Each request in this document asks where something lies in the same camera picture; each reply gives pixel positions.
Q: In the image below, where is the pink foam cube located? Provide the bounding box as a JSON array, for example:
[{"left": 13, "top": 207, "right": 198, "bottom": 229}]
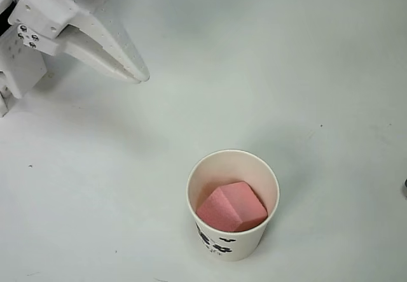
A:
[{"left": 195, "top": 181, "right": 268, "bottom": 233}]

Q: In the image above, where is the white paper cup black print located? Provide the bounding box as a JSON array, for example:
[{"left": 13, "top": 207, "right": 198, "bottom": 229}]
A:
[{"left": 186, "top": 149, "right": 280, "bottom": 262}]

